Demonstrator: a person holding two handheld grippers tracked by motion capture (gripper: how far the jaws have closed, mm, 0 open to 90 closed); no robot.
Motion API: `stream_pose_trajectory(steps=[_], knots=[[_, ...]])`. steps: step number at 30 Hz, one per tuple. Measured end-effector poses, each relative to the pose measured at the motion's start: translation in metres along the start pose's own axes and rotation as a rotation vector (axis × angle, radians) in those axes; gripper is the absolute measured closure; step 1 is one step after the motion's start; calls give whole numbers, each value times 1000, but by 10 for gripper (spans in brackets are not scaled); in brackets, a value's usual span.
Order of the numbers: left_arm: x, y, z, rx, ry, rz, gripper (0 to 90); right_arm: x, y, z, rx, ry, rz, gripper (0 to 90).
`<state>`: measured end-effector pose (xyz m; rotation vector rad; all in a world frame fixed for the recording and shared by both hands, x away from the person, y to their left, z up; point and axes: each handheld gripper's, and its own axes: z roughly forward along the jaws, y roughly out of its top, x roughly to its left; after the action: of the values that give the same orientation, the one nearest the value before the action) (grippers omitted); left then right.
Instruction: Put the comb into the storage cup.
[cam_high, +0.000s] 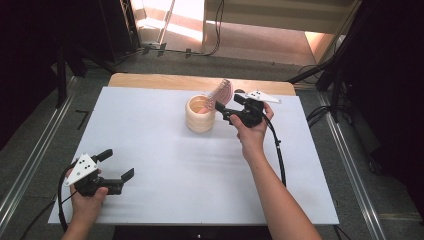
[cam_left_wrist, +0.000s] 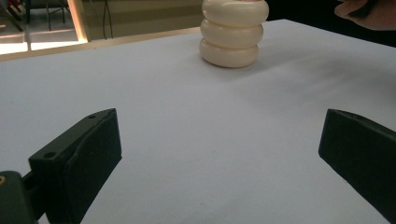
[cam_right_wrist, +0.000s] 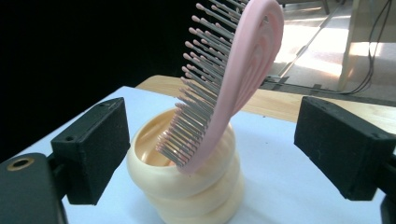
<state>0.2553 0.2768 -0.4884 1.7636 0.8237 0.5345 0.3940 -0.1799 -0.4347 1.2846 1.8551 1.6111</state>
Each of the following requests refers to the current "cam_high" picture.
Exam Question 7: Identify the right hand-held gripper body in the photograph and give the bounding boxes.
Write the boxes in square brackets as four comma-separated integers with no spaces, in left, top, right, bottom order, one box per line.
[223,90,283,129]

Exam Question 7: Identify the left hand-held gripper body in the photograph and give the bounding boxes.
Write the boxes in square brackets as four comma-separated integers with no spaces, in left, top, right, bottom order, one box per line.
[64,153,123,198]

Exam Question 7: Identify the pink hairbrush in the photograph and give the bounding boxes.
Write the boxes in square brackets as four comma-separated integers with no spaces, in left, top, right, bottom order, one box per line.
[198,78,234,115]

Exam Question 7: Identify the beige ribbed cup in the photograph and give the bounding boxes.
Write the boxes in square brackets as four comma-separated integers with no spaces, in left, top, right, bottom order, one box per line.
[184,94,217,134]

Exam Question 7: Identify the person's right hand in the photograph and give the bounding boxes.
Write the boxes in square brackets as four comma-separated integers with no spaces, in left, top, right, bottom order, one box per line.
[229,103,275,161]

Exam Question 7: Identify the person's left hand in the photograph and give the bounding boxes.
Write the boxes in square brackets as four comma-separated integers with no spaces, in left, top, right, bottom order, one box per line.
[67,168,110,224]

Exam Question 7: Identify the white board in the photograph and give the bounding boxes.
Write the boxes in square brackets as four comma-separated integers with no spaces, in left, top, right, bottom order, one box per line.
[48,86,339,225]

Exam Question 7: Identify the wooden table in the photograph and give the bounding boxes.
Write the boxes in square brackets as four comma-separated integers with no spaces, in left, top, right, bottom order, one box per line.
[108,73,297,97]

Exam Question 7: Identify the black metal stand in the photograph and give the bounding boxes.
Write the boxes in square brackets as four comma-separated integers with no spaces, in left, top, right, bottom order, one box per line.
[53,41,118,108]
[287,0,364,124]

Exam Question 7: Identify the black table base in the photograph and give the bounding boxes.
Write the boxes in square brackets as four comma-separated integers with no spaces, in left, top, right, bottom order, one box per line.
[113,225,272,240]

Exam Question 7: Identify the silver metal ladder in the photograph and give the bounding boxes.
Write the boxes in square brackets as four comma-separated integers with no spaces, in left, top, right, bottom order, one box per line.
[155,0,177,47]

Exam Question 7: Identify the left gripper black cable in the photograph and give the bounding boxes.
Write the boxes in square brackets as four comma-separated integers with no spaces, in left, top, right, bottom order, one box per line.
[57,162,80,233]

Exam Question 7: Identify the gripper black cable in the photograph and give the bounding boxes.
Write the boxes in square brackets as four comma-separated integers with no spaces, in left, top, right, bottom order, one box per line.
[262,113,352,240]
[57,162,80,233]

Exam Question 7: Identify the metal floor rail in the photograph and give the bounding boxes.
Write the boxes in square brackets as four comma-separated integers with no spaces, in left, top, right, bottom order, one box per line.
[0,76,80,229]
[316,91,388,240]

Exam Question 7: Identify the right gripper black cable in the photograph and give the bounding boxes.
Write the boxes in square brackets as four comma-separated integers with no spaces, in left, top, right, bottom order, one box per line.
[262,113,352,240]

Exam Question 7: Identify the coiled black floor cable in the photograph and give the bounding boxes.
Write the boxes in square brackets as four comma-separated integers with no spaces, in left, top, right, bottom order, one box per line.
[305,105,334,128]

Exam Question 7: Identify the thin black cable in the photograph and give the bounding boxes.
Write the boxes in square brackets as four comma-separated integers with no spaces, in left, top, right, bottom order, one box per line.
[19,192,73,240]

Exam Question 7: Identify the hanging black cable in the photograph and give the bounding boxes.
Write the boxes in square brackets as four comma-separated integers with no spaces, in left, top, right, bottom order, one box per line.
[202,0,225,57]

